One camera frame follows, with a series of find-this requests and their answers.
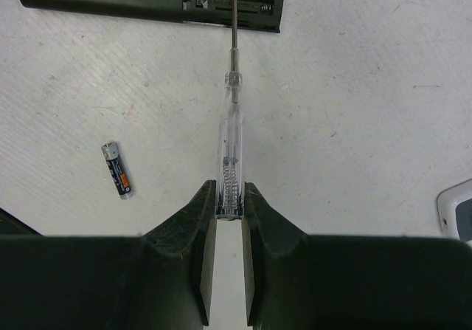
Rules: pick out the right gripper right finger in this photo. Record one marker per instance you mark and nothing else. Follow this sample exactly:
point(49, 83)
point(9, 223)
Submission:
point(295, 280)

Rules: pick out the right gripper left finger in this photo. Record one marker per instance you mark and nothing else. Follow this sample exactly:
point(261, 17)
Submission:
point(160, 280)

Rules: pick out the clear handle screwdriver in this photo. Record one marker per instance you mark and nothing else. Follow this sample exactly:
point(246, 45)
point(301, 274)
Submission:
point(229, 203)

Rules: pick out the white remote control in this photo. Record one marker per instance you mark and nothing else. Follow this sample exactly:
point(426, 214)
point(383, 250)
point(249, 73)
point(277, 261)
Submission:
point(454, 211)

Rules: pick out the AAA battery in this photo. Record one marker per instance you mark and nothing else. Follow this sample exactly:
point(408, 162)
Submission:
point(117, 170)

